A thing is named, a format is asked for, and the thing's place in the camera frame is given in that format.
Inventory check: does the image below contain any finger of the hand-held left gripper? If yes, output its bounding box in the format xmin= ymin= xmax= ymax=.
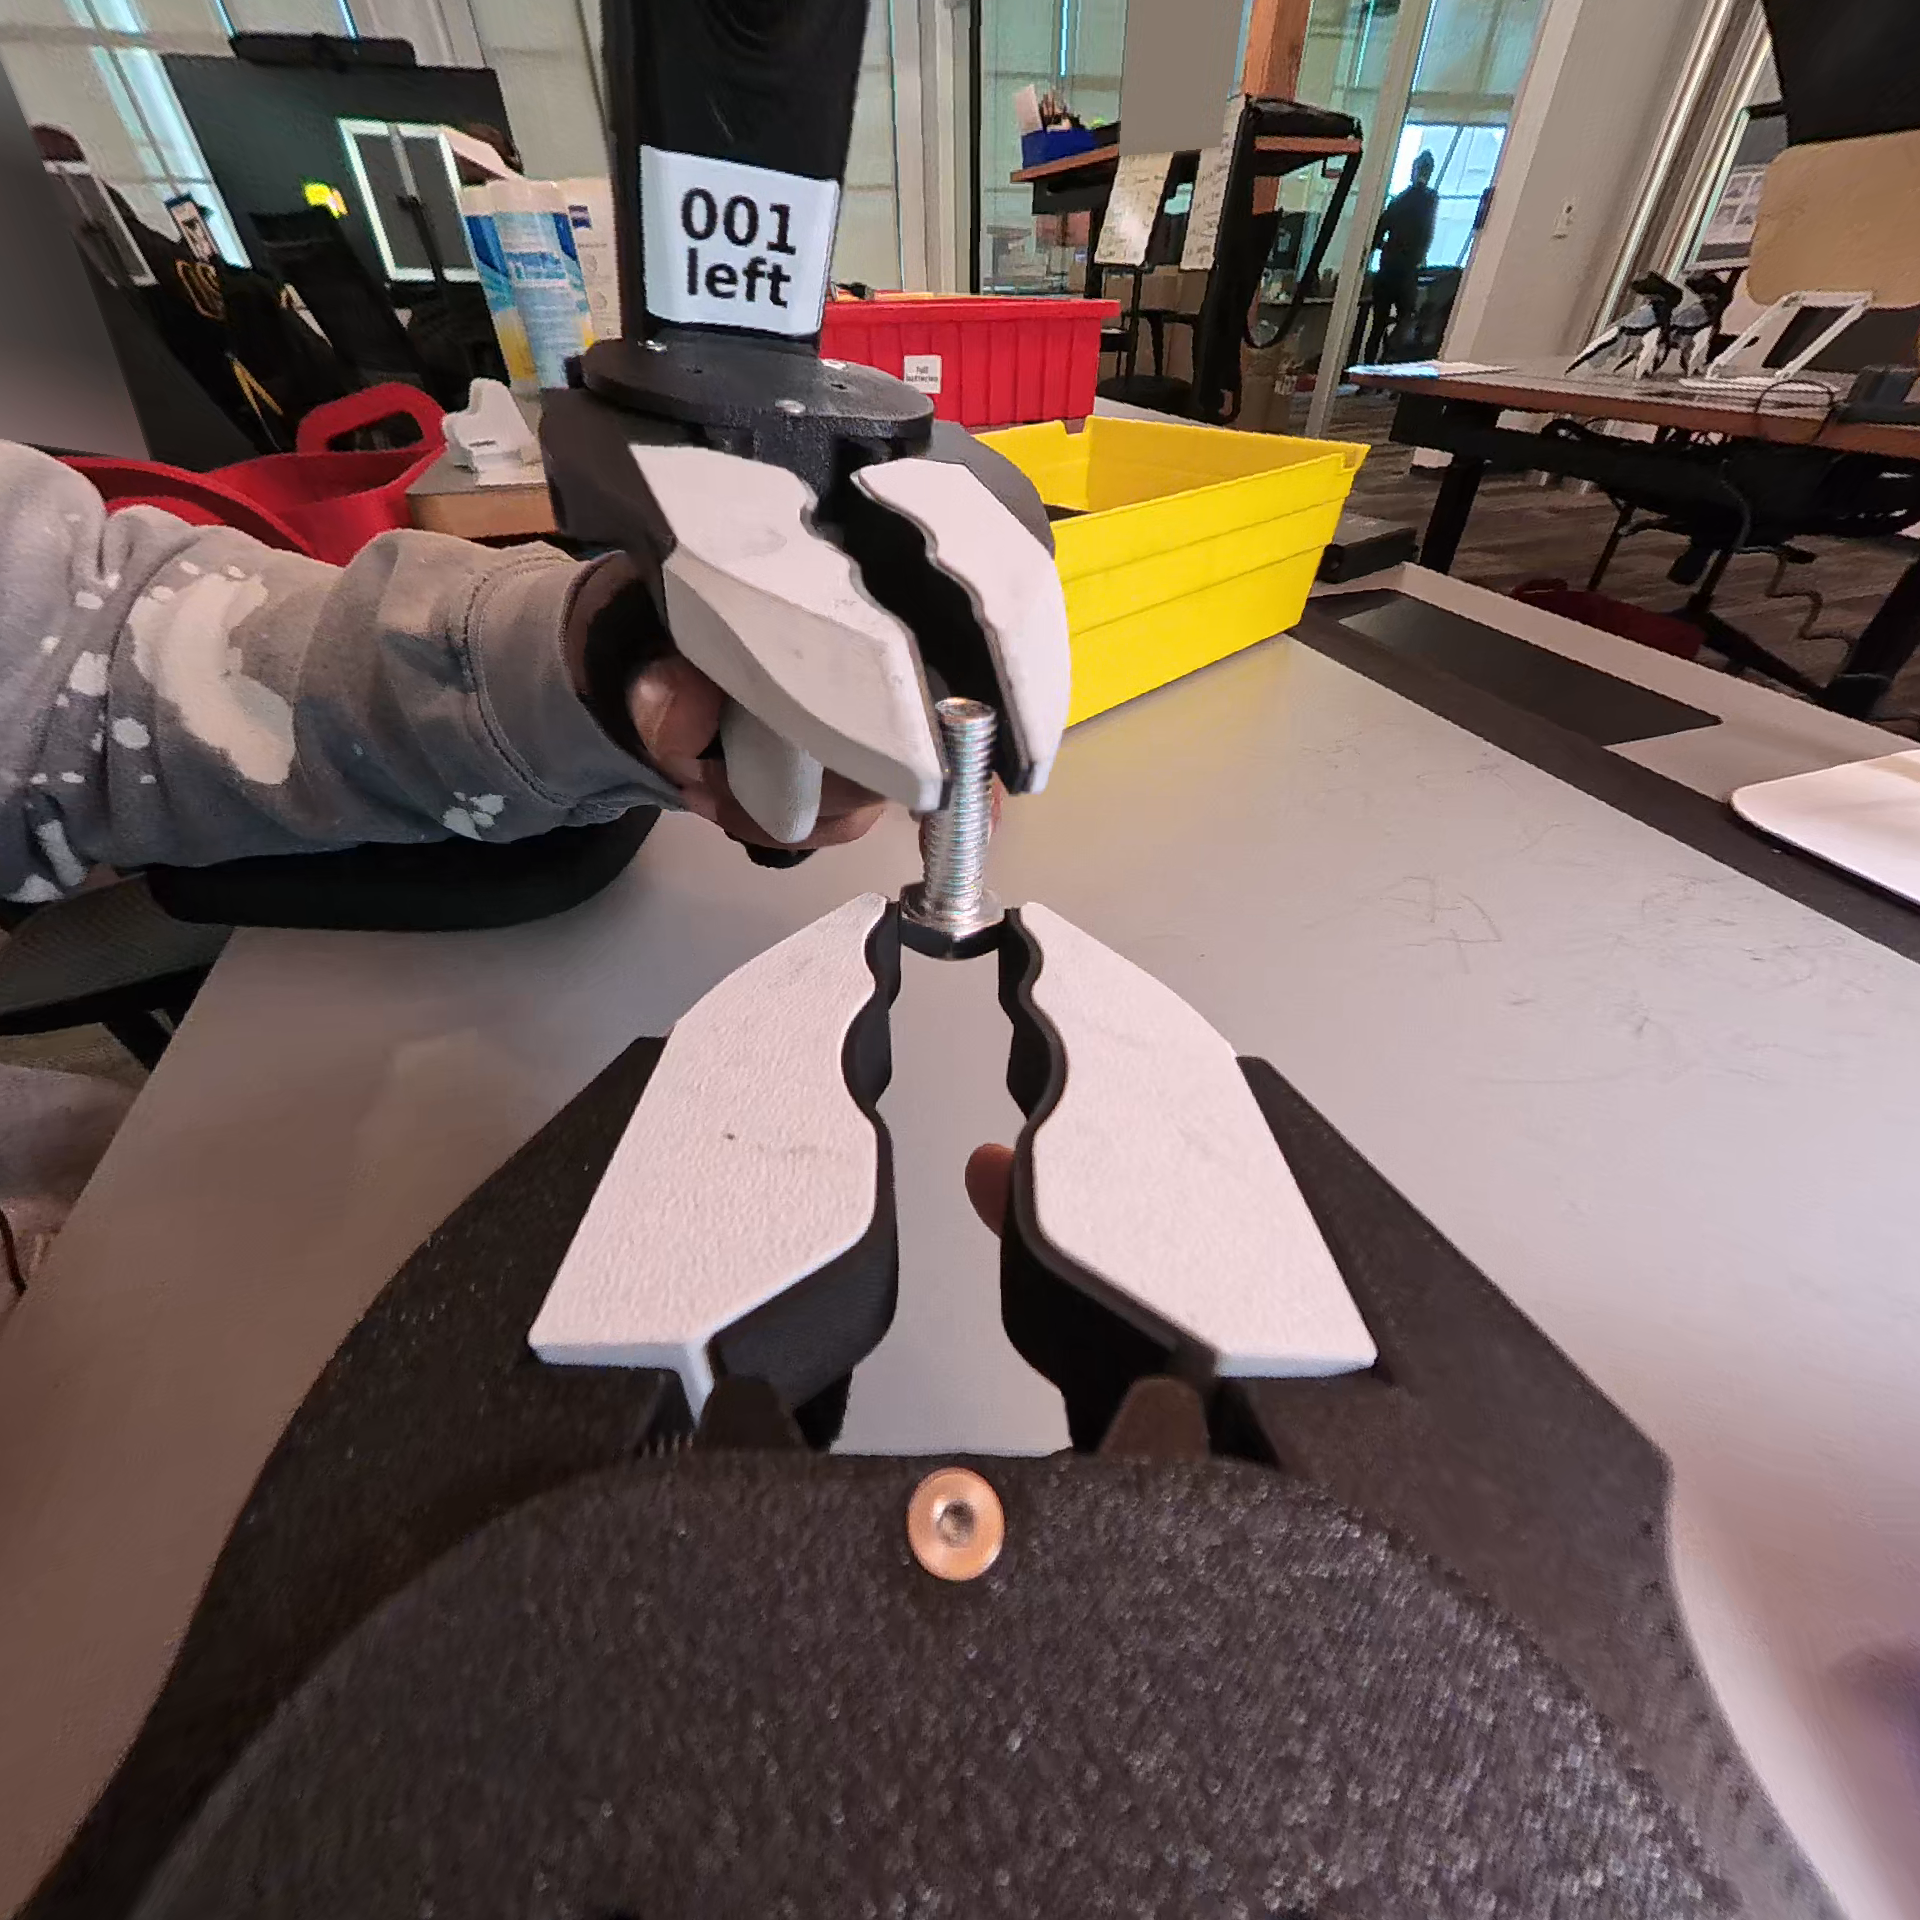
xmin=862 ymin=454 xmax=1075 ymax=797
xmin=632 ymin=441 xmax=952 ymax=815

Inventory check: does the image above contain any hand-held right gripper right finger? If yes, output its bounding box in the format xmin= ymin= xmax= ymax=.
xmin=1000 ymin=903 xmax=1379 ymax=1448

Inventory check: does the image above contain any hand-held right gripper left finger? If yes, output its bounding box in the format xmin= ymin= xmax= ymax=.
xmin=529 ymin=893 xmax=903 ymax=1448

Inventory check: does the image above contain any silver threaded bolt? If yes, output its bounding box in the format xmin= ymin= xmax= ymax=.
xmin=920 ymin=696 xmax=1001 ymax=921

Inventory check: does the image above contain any metal hex nut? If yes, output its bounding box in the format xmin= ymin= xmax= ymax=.
xmin=897 ymin=886 xmax=1008 ymax=961

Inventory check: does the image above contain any person's left forearm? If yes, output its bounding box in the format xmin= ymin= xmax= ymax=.
xmin=0 ymin=441 xmax=676 ymax=905

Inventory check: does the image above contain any person's left hand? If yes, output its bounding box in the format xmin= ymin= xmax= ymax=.
xmin=569 ymin=555 xmax=890 ymax=872

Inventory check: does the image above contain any yellow plastic bin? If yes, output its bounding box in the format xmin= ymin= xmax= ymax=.
xmin=977 ymin=416 xmax=1372 ymax=729

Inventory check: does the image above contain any white blue wipes canister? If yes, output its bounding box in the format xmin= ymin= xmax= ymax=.
xmin=497 ymin=175 xmax=598 ymax=392
xmin=457 ymin=182 xmax=530 ymax=396

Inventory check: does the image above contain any red plastic bin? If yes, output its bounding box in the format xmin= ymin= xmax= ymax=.
xmin=822 ymin=294 xmax=1126 ymax=432

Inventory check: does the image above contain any white plastic holder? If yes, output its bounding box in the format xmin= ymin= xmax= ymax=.
xmin=441 ymin=377 xmax=544 ymax=483

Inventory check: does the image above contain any red fabric basket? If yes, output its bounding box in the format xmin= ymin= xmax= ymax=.
xmin=60 ymin=381 xmax=454 ymax=566

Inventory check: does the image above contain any white paper easel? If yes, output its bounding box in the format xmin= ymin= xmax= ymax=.
xmin=1092 ymin=96 xmax=1249 ymax=422

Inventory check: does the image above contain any black display board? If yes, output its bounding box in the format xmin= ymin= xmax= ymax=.
xmin=163 ymin=53 xmax=520 ymax=287

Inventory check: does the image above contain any brown wooden desk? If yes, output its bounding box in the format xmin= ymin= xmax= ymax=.
xmin=1345 ymin=356 xmax=1920 ymax=707

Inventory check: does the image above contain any spare hand-held gripper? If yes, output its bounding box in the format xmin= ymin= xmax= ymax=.
xmin=1568 ymin=269 xmax=1728 ymax=377

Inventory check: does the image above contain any white laptop stand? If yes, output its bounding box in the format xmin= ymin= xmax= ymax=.
xmin=1710 ymin=287 xmax=1878 ymax=377

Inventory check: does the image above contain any pale wooden board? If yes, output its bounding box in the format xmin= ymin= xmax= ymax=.
xmin=1746 ymin=151 xmax=1920 ymax=313

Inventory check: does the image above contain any black monitor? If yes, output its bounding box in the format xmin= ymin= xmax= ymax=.
xmin=1763 ymin=0 xmax=1920 ymax=145

